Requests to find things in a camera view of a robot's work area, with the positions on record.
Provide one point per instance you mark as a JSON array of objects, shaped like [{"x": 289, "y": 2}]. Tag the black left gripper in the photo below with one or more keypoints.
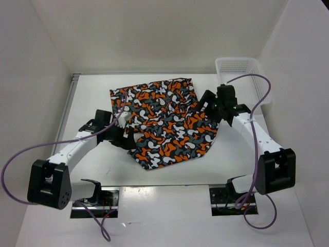
[{"x": 128, "y": 143}]

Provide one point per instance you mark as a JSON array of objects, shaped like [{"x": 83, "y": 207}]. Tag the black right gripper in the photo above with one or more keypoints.
[{"x": 207, "y": 96}]

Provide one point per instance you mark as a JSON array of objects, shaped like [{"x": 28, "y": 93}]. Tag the orange camouflage shorts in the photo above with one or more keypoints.
[{"x": 164, "y": 113}]

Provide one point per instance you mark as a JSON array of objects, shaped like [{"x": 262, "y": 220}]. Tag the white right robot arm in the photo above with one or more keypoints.
[{"x": 275, "y": 165}]

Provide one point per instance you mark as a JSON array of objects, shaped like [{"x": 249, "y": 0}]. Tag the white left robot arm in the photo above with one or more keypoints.
[{"x": 50, "y": 184}]

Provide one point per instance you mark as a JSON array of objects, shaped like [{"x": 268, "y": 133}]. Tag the white perforated plastic basket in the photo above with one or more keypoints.
[{"x": 241, "y": 73}]

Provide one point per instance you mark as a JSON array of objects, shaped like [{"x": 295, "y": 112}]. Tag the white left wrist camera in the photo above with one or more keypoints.
[{"x": 122, "y": 119}]

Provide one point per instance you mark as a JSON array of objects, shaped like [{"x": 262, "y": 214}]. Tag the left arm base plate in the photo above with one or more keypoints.
[{"x": 105, "y": 206}]

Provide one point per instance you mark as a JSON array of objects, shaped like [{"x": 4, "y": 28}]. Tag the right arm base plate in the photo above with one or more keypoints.
[{"x": 222, "y": 204}]

